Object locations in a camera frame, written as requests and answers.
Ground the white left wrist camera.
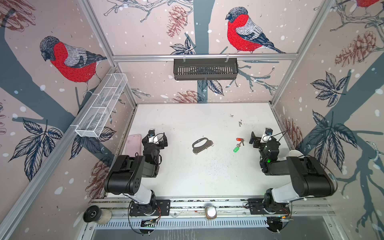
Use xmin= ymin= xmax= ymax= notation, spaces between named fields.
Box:
xmin=148 ymin=129 xmax=158 ymax=143

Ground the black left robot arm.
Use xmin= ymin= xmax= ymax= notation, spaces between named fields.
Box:
xmin=104 ymin=130 xmax=170 ymax=217

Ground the green capped key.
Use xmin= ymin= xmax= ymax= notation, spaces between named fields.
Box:
xmin=234 ymin=143 xmax=242 ymax=153

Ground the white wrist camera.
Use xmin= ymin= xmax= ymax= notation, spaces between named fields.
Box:
xmin=261 ymin=128 xmax=273 ymax=143
xmin=148 ymin=129 xmax=158 ymax=143

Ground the silver push button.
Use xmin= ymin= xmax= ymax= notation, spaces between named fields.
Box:
xmin=205 ymin=205 xmax=217 ymax=220

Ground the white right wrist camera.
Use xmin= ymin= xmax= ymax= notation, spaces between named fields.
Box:
xmin=261 ymin=128 xmax=273 ymax=143

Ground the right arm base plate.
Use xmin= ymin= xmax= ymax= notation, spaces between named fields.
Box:
xmin=245 ymin=199 xmax=291 ymax=215

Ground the black hanging basket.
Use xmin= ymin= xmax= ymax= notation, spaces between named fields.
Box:
xmin=174 ymin=58 xmax=239 ymax=81

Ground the white mug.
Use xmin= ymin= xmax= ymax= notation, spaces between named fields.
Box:
xmin=288 ymin=150 xmax=305 ymax=158

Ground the white wire mesh basket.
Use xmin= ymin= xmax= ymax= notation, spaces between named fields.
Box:
xmin=75 ymin=73 xmax=128 ymax=138

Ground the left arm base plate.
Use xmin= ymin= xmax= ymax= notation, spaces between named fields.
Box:
xmin=129 ymin=200 xmax=171 ymax=217

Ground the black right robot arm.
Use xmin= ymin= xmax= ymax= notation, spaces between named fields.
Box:
xmin=250 ymin=133 xmax=337 ymax=214

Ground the black tape roll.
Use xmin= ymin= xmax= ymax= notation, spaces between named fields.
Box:
xmin=83 ymin=205 xmax=112 ymax=225

